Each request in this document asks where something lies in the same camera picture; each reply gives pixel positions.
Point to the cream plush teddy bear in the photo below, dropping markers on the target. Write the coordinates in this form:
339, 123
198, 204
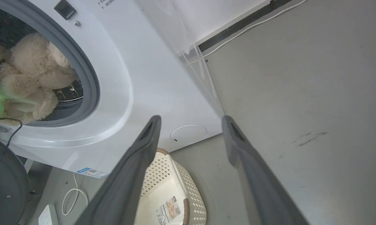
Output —
28, 75

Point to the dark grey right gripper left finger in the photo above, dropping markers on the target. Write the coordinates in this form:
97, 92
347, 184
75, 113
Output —
128, 178

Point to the dark round washer door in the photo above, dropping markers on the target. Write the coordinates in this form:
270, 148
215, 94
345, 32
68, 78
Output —
3, 184

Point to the white power adapter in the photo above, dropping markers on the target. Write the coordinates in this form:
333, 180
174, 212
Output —
48, 215

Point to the white front-load washing machine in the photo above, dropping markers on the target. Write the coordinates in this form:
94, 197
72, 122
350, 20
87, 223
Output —
137, 78

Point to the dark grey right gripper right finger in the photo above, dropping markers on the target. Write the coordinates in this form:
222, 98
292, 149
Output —
256, 175

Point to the cream perforated laundry basket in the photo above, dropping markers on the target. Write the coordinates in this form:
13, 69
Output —
172, 193

